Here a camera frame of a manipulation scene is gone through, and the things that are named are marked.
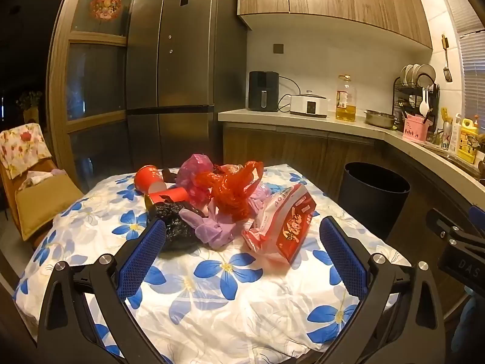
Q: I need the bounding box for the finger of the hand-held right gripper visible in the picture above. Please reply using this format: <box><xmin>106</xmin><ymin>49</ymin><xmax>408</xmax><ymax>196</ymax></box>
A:
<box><xmin>426</xmin><ymin>205</ymin><xmax>485</xmax><ymax>249</ymax></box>

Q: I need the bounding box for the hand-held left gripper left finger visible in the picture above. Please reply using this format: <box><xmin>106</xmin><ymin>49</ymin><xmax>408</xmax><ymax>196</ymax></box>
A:
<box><xmin>38</xmin><ymin>218</ymin><xmax>168</xmax><ymax>364</ymax></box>

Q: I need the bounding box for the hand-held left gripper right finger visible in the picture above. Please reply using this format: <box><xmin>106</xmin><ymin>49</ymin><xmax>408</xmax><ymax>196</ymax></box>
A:
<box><xmin>319</xmin><ymin>216</ymin><xmax>448</xmax><ymax>364</ymax></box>

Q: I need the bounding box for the black plastic bag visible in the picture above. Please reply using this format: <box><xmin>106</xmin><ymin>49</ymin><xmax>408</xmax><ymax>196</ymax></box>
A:
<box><xmin>148</xmin><ymin>202</ymin><xmax>205</xmax><ymax>253</ymax></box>

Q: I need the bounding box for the red white snack bag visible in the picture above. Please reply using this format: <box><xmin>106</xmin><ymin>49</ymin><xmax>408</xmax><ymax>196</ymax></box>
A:
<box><xmin>242</xmin><ymin>183</ymin><xmax>317</xmax><ymax>266</ymax></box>

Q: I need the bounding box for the black trash bin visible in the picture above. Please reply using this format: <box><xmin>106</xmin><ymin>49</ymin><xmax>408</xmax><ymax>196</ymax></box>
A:
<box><xmin>337</xmin><ymin>162</ymin><xmax>411</xmax><ymax>241</ymax></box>

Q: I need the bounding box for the red paper cup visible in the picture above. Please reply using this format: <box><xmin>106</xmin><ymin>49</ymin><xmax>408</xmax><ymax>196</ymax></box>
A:
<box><xmin>134</xmin><ymin>165</ymin><xmax>167</xmax><ymax>195</ymax></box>
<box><xmin>145</xmin><ymin>187</ymin><xmax>190</xmax><ymax>213</ymax></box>

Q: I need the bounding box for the purple plastic bag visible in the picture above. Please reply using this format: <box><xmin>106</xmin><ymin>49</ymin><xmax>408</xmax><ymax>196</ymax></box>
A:
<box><xmin>179</xmin><ymin>201</ymin><xmax>243</xmax><ymax>251</ymax></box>
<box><xmin>242</xmin><ymin>184</ymin><xmax>271</xmax><ymax>218</ymax></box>

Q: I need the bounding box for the magenta plastic bag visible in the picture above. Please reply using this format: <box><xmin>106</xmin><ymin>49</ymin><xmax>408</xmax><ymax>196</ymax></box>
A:
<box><xmin>178</xmin><ymin>153</ymin><xmax>215</xmax><ymax>207</ymax></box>

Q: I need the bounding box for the red plastic bag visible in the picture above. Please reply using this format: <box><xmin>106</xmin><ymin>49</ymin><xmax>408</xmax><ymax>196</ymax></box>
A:
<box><xmin>195</xmin><ymin>161</ymin><xmax>265</xmax><ymax>222</ymax></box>

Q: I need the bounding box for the person's right forearm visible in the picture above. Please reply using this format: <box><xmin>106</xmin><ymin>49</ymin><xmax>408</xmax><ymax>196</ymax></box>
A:
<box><xmin>458</xmin><ymin>292</ymin><xmax>485</xmax><ymax>353</ymax></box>

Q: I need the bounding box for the yellow detergent bottle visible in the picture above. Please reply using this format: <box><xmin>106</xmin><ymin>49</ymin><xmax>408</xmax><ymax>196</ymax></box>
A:
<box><xmin>457</xmin><ymin>116</ymin><xmax>480</xmax><ymax>163</ymax></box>

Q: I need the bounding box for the white bottle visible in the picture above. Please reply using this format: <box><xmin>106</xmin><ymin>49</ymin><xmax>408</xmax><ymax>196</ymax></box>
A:
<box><xmin>451</xmin><ymin>114</ymin><xmax>463</xmax><ymax>152</ymax></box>

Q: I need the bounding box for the pink utensil holder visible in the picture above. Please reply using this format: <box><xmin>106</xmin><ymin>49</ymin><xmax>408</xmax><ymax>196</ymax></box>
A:
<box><xmin>402</xmin><ymin>117</ymin><xmax>430</xmax><ymax>144</ymax></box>

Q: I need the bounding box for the blue floral blanket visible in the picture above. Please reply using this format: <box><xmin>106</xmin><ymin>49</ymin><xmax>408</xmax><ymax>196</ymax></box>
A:
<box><xmin>13</xmin><ymin>164</ymin><xmax>412</xmax><ymax>364</ymax></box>

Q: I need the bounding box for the cardboard box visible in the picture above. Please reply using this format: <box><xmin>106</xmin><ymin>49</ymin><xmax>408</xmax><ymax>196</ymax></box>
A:
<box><xmin>15</xmin><ymin>174</ymin><xmax>84</xmax><ymax>241</ymax></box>

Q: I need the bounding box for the wooden base cabinet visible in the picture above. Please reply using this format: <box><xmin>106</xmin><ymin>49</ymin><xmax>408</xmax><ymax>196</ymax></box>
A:
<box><xmin>222</xmin><ymin>121</ymin><xmax>470</xmax><ymax>312</ymax></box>

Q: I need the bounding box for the black dish rack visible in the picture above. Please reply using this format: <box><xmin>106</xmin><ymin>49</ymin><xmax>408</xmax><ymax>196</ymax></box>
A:
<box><xmin>392</xmin><ymin>63</ymin><xmax>440</xmax><ymax>131</ymax></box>

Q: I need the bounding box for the cooking oil bottle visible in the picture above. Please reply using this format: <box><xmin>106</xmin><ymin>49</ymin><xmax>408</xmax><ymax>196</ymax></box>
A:
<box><xmin>335</xmin><ymin>75</ymin><xmax>357</xmax><ymax>123</ymax></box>

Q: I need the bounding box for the hanging metal spatula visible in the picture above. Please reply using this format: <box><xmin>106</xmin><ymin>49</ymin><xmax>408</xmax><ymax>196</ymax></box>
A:
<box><xmin>440</xmin><ymin>34</ymin><xmax>453</xmax><ymax>83</ymax></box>

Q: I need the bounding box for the white rice cooker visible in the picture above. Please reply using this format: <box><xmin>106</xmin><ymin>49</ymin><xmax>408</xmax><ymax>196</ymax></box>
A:
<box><xmin>290</xmin><ymin>90</ymin><xmax>329</xmax><ymax>117</ymax></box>

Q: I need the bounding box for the window blind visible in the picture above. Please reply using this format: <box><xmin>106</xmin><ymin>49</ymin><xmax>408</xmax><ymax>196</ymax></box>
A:
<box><xmin>436</xmin><ymin>0</ymin><xmax>485</xmax><ymax>122</ymax></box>

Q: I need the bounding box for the grey kitchen countertop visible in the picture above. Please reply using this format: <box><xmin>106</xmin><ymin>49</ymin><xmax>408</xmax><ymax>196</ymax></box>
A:
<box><xmin>218</xmin><ymin>108</ymin><xmax>485</xmax><ymax>213</ymax></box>

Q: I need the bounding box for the floral chair cover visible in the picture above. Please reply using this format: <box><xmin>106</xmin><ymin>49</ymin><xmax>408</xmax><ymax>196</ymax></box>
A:
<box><xmin>0</xmin><ymin>123</ymin><xmax>52</xmax><ymax>180</ymax></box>

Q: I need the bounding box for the black air fryer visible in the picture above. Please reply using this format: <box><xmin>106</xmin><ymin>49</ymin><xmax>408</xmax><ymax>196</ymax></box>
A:
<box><xmin>248</xmin><ymin>70</ymin><xmax>280</xmax><ymax>112</ymax></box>

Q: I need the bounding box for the potted plant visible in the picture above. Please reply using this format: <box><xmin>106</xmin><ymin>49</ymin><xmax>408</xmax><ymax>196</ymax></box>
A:
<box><xmin>16</xmin><ymin>91</ymin><xmax>43</xmax><ymax>124</ymax></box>

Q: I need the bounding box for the dark steel refrigerator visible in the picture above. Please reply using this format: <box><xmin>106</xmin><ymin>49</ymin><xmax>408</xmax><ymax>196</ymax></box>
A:
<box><xmin>125</xmin><ymin>0</ymin><xmax>249</xmax><ymax>171</ymax></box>

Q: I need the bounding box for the wooden glass door cabinet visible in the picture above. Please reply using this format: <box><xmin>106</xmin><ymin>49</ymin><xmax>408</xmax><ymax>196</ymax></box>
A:
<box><xmin>45</xmin><ymin>0</ymin><xmax>160</xmax><ymax>194</ymax></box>

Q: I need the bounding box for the wooden wall cabinet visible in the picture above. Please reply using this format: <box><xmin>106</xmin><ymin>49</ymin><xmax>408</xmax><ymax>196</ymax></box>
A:
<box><xmin>237</xmin><ymin>0</ymin><xmax>433</xmax><ymax>50</ymax></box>

